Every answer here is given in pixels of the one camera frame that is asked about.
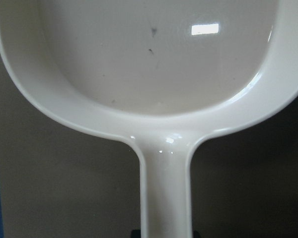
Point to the beige plastic dustpan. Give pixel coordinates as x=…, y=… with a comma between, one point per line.
x=162, y=76

